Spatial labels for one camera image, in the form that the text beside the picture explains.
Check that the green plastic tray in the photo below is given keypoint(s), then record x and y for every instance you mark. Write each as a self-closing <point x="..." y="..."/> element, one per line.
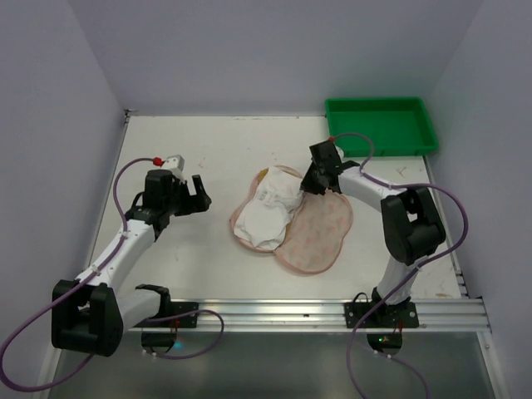
<point x="397" y="126"/>

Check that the floral mesh laundry bag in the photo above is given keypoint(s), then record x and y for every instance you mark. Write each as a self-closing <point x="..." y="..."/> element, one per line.
<point x="315" y="236"/>

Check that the white bra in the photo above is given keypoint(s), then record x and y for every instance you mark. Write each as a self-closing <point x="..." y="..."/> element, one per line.
<point x="261" y="222"/>

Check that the aluminium mounting rail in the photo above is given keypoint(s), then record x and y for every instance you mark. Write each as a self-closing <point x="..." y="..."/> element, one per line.
<point x="326" y="316"/>

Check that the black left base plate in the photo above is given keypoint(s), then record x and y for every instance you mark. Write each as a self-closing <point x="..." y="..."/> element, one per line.
<point x="184" y="310"/>

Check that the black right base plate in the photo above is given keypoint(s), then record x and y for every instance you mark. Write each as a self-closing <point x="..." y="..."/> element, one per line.
<point x="399" y="316"/>

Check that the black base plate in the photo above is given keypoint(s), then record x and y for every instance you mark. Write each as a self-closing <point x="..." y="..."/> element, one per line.
<point x="399" y="316"/>
<point x="184" y="310"/>

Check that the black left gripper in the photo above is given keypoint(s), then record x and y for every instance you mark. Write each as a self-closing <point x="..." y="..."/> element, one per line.
<point x="188" y="198"/>

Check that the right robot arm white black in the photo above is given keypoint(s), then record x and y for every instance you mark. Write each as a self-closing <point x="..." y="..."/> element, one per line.
<point x="411" y="224"/>

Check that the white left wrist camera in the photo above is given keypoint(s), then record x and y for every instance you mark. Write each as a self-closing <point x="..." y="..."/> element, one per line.
<point x="175" y="164"/>

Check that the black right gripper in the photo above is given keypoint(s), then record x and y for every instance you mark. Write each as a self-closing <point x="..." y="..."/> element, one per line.
<point x="320" y="173"/>

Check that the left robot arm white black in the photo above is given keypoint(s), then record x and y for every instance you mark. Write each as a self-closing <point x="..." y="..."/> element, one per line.
<point x="92" y="319"/>

